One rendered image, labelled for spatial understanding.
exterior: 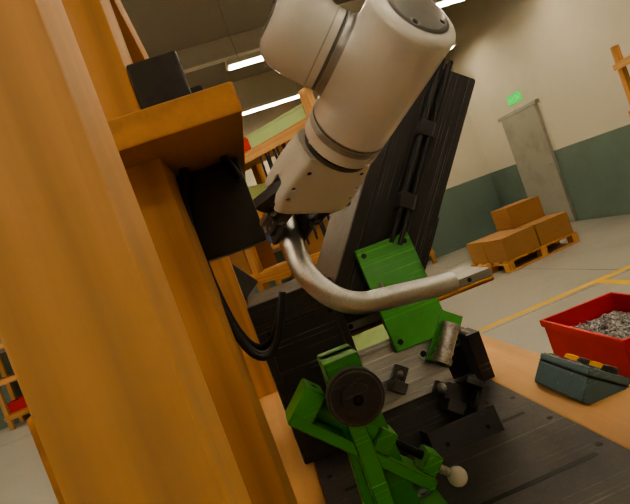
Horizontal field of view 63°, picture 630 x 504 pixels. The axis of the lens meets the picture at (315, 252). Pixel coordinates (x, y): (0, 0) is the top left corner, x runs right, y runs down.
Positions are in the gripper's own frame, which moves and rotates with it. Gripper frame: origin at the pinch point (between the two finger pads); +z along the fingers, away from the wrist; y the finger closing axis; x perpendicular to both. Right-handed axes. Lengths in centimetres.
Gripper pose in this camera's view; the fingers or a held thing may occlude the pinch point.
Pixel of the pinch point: (290, 226)
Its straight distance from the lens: 67.2
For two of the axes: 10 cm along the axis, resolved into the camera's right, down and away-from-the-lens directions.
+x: 3.2, 8.4, -4.4
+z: -3.8, 5.4, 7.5
